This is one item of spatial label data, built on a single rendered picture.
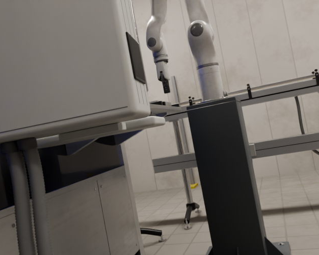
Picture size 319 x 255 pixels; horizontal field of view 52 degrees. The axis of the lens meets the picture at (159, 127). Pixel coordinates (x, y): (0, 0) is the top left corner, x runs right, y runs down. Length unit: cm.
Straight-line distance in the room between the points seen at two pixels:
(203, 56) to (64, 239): 108
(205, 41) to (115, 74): 98
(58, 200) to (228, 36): 335
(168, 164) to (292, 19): 243
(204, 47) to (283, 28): 264
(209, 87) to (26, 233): 112
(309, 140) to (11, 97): 215
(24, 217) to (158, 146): 359
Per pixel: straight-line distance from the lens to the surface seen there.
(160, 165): 273
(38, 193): 92
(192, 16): 184
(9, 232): 120
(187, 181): 272
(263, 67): 420
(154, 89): 444
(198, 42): 170
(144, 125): 96
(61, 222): 141
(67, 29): 84
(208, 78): 170
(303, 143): 261
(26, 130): 86
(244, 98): 257
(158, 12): 186
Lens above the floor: 75
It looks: 1 degrees up
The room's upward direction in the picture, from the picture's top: 11 degrees counter-clockwise
